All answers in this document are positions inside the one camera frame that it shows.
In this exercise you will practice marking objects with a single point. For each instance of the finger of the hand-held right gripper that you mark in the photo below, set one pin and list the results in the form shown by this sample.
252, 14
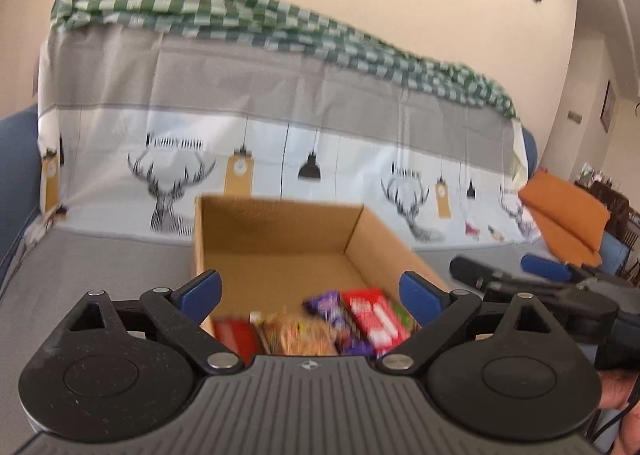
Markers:
545, 266
480, 272

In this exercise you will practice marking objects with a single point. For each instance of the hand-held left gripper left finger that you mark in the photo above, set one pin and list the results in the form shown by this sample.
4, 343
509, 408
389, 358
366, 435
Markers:
202, 292

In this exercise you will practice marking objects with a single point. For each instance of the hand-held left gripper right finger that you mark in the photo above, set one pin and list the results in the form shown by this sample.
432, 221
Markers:
420, 292

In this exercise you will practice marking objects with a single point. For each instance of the red snack packet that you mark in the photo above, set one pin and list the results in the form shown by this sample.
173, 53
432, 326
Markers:
237, 337
375, 317

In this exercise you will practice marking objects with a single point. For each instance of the purple snack packet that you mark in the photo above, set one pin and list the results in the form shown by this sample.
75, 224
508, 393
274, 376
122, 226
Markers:
330, 307

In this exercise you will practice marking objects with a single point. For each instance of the cardboard box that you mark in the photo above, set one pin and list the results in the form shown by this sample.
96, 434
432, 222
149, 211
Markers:
280, 235

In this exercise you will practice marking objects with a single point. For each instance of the tan peanut candy bag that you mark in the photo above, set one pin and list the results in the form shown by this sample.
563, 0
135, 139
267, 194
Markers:
300, 335

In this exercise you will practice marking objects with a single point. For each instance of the person's right hand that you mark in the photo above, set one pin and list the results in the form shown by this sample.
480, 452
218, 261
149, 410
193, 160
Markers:
620, 385

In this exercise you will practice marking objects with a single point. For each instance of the orange cushion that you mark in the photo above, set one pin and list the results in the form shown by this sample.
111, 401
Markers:
565, 215

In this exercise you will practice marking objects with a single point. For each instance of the dark wooden furniture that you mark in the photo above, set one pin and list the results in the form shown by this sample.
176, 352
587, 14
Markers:
615, 200

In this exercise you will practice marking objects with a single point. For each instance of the deer print cloth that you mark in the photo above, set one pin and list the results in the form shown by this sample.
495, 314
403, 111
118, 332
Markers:
300, 110

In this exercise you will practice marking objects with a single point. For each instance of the blue sofa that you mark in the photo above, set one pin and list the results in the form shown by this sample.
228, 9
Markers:
17, 175

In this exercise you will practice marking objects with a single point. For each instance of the green checked cloth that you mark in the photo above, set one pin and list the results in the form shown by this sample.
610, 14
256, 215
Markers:
250, 15

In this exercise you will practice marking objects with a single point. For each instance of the wall switch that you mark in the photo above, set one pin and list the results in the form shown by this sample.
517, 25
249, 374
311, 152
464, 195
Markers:
575, 117

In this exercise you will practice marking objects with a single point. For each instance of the small wall frame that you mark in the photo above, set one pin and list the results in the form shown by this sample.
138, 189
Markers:
607, 107

